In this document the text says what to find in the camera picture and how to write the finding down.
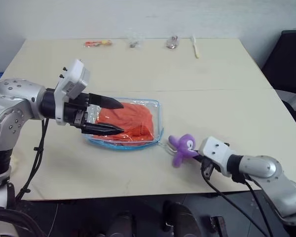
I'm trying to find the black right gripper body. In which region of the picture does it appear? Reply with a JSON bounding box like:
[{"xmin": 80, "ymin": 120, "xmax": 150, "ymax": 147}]
[{"xmin": 199, "ymin": 158, "xmax": 217, "ymax": 181}]

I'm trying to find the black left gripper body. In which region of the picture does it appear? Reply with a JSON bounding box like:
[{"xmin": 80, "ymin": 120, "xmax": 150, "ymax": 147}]
[{"xmin": 63, "ymin": 92, "xmax": 91, "ymax": 132}]

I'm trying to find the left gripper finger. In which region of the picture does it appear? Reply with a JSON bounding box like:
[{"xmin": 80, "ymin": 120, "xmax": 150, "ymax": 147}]
[
  {"xmin": 88, "ymin": 93, "xmax": 125, "ymax": 110},
  {"xmin": 81, "ymin": 122, "xmax": 125, "ymax": 136}
]

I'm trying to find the purple plush toy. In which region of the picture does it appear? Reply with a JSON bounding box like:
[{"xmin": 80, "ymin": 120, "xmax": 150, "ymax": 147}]
[{"xmin": 168, "ymin": 133, "xmax": 200, "ymax": 168}]

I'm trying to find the orange cloth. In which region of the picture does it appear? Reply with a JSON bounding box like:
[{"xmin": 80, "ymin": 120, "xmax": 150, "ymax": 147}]
[{"xmin": 92, "ymin": 101, "xmax": 155, "ymax": 144}]

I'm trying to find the clear blue-trimmed plastic pouch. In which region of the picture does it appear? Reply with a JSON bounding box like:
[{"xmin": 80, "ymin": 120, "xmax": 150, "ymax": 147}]
[{"xmin": 81, "ymin": 98, "xmax": 165, "ymax": 152}]

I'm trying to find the large dark rounded shape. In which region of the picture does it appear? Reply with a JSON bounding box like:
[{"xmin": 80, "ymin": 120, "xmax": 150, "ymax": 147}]
[{"xmin": 162, "ymin": 199, "xmax": 203, "ymax": 237}]

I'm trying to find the small dark block shape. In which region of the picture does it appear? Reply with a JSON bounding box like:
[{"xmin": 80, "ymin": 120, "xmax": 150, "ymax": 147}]
[{"xmin": 209, "ymin": 215, "xmax": 229, "ymax": 237}]

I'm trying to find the orange snack packet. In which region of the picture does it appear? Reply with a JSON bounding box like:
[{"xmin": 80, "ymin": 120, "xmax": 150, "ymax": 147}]
[{"xmin": 84, "ymin": 39, "xmax": 113, "ymax": 48}]

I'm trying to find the clear bag of small parts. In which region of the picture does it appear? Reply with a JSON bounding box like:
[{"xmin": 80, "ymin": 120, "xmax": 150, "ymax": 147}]
[{"xmin": 126, "ymin": 32, "xmax": 145, "ymax": 49}]

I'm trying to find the clear bag with brown item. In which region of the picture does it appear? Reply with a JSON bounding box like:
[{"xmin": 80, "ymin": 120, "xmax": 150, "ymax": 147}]
[{"xmin": 165, "ymin": 35, "xmax": 181, "ymax": 50}]

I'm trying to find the dark grey rounded shape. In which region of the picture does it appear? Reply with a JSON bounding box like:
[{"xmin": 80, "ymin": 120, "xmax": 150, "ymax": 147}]
[{"xmin": 105, "ymin": 210, "xmax": 137, "ymax": 237}]

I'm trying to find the white yellow toothbrush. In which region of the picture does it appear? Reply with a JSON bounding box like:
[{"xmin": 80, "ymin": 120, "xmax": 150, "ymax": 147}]
[{"xmin": 190, "ymin": 34, "xmax": 201, "ymax": 59}]

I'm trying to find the black chair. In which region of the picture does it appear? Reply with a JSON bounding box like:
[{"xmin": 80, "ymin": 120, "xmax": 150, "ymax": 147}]
[{"xmin": 261, "ymin": 30, "xmax": 296, "ymax": 94}]

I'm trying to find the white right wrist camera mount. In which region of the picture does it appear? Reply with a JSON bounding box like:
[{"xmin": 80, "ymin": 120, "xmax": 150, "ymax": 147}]
[{"xmin": 198, "ymin": 136, "xmax": 238, "ymax": 177}]

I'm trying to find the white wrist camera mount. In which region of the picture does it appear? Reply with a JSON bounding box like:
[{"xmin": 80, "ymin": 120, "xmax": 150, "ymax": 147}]
[
  {"xmin": 54, "ymin": 58, "xmax": 92, "ymax": 126},
  {"xmin": 198, "ymin": 136, "xmax": 238, "ymax": 177}
]

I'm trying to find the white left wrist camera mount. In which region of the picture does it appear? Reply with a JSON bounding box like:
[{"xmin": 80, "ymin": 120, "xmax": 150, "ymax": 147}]
[{"xmin": 54, "ymin": 58, "xmax": 92, "ymax": 126}]

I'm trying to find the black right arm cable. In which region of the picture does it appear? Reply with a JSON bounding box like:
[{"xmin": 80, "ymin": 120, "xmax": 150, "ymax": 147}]
[{"xmin": 201, "ymin": 169, "xmax": 275, "ymax": 237}]

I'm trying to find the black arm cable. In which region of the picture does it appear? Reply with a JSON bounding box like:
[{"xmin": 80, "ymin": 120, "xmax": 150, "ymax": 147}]
[
  {"xmin": 201, "ymin": 169, "xmax": 275, "ymax": 237},
  {"xmin": 14, "ymin": 118, "xmax": 50, "ymax": 201}
]

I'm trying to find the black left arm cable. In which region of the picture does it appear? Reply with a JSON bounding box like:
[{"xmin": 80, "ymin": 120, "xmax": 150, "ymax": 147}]
[{"xmin": 14, "ymin": 118, "xmax": 50, "ymax": 201}]

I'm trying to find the white robot torso with straps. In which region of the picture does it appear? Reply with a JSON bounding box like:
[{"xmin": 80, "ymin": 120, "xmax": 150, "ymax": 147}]
[{"xmin": 0, "ymin": 182, "xmax": 48, "ymax": 237}]

